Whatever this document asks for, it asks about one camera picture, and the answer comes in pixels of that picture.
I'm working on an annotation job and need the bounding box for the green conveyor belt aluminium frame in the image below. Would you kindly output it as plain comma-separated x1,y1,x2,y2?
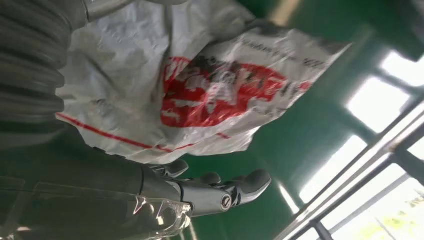
172,0,424,240

